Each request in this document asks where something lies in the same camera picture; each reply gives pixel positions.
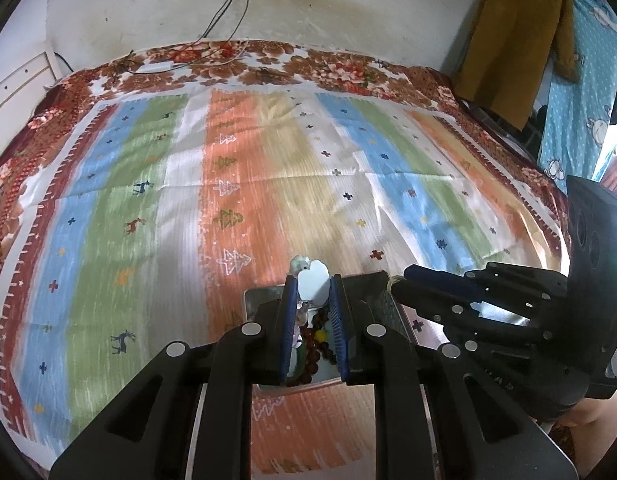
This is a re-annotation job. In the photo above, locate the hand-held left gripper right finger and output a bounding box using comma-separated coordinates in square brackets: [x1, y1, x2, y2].
[329, 273, 579, 480]

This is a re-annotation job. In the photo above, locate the green jade bangle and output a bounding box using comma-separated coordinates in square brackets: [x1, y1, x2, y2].
[287, 346, 310, 387]

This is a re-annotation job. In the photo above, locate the person's right forearm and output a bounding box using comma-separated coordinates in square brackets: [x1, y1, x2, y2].
[563, 397, 617, 480]

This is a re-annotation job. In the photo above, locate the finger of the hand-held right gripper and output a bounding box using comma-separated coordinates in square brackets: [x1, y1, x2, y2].
[403, 261, 570, 321]
[391, 279, 572, 356]

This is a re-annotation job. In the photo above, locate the dark red bead bracelet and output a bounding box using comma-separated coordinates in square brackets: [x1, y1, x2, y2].
[299, 326, 340, 383]

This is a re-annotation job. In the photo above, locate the white pearl shell bracelet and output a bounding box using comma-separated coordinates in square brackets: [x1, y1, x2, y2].
[290, 255, 332, 348]

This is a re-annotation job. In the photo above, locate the black cable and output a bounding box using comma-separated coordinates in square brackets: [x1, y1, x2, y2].
[186, 0, 245, 53]
[223, 0, 254, 46]

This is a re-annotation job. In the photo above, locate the white headboard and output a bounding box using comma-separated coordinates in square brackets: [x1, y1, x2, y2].
[0, 41, 60, 122]

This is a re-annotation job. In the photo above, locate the blue printed cloth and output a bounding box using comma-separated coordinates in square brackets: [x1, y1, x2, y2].
[536, 0, 617, 182]

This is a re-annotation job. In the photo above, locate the silver metal tin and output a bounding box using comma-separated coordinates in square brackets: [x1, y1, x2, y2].
[242, 270, 415, 392]

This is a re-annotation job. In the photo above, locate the striped patterned cloth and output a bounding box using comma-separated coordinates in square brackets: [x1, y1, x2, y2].
[0, 40, 577, 480]

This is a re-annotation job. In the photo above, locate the white cable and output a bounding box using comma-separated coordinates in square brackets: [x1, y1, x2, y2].
[172, 40, 249, 68]

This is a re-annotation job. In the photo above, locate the mustard yellow garment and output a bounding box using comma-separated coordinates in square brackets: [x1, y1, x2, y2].
[453, 0, 580, 135]

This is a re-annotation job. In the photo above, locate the multicolour bead bracelet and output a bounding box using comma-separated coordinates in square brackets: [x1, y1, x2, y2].
[308, 311, 335, 347]

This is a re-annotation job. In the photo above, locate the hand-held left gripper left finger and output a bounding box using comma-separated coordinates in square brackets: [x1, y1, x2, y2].
[48, 274, 302, 480]

